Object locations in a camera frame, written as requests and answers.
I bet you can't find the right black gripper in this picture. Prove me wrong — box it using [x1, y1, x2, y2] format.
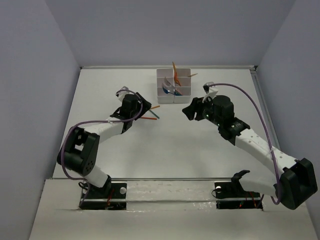
[181, 94, 223, 127]

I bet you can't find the blue metal fork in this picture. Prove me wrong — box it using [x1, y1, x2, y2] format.
[162, 86, 176, 96]

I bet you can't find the orange plastic spoon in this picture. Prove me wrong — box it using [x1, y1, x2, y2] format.
[174, 71, 181, 86]

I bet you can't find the pink handled silver fork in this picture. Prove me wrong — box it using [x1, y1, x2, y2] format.
[163, 76, 183, 97]

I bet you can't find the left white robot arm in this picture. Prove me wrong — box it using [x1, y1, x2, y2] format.
[57, 89, 152, 198]

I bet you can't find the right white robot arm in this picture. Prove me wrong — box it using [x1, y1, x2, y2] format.
[182, 95, 318, 210]

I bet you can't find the red orange chopstick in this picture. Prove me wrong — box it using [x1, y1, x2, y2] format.
[141, 116, 158, 121]

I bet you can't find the right white divided container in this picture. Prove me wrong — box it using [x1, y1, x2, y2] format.
[173, 68, 192, 104]

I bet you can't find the white divided container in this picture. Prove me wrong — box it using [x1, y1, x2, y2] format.
[173, 68, 192, 104]
[156, 68, 174, 104]

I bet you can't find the left white divided container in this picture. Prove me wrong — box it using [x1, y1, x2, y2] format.
[156, 68, 174, 104]

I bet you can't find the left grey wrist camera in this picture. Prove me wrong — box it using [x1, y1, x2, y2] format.
[115, 86, 130, 102]

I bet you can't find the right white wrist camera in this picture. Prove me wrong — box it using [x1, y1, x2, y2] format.
[202, 82, 219, 103]

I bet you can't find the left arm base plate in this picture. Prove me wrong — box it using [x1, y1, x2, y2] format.
[79, 181, 127, 211]

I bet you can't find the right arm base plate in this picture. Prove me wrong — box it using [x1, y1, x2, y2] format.
[211, 181, 263, 210]

